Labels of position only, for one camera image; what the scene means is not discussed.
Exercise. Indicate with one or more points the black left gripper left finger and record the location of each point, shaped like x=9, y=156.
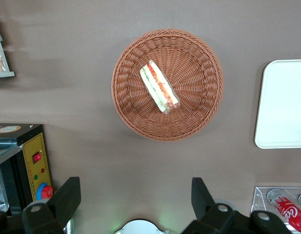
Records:
x=65, y=197

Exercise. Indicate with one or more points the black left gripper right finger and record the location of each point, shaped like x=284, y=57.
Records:
x=204, y=202

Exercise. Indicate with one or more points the triangle sandwich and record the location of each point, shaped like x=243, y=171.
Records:
x=158, y=85

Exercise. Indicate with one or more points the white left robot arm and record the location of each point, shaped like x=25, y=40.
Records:
x=140, y=228

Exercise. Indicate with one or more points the round brown wicker basket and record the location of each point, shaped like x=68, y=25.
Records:
x=194, y=80

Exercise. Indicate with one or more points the beige plastic tray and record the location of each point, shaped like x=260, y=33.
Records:
x=282, y=104

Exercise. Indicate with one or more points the clear acrylic bottle rack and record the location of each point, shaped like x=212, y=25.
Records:
x=258, y=202

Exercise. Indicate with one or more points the black food warmer yellow panel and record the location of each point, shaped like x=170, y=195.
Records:
x=35, y=146

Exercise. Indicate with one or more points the grey snack display rack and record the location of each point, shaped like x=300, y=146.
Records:
x=5, y=73

